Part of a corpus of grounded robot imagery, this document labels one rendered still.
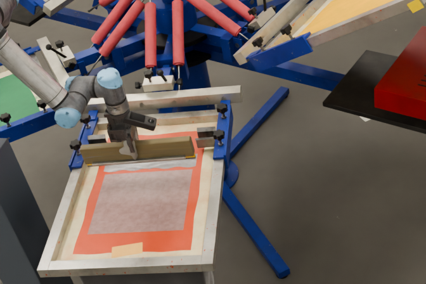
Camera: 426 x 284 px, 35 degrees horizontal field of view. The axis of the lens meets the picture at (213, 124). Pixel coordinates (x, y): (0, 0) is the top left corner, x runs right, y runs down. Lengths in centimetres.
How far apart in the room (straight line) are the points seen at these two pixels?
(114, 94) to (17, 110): 95
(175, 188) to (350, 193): 145
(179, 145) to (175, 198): 20
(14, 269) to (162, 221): 72
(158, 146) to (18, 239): 66
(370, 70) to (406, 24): 212
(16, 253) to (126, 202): 51
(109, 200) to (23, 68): 63
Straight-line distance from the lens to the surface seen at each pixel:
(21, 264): 280
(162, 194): 248
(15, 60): 217
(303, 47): 252
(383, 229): 355
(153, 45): 300
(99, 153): 248
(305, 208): 366
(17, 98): 323
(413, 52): 276
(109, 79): 224
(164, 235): 234
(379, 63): 298
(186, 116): 274
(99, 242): 240
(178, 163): 258
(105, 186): 259
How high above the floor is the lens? 264
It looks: 38 degrees down
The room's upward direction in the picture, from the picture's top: 12 degrees counter-clockwise
